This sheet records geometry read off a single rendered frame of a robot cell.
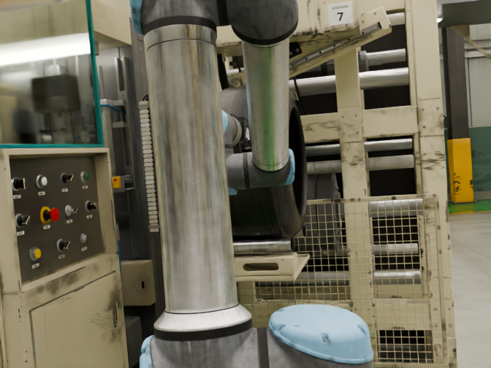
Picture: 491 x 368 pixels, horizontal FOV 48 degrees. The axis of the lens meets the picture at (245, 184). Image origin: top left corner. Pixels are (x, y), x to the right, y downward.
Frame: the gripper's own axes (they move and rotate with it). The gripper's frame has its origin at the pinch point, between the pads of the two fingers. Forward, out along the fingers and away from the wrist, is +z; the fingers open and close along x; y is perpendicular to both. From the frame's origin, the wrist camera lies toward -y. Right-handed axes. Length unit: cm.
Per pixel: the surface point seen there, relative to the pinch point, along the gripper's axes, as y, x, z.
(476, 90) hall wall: 203, -219, 968
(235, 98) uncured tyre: 17.7, 4.9, 9.5
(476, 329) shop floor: -98, -89, 212
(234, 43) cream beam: 47, 13, 41
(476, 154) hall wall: 79, -211, 973
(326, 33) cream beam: 46, -23, 42
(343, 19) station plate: 50, -29, 40
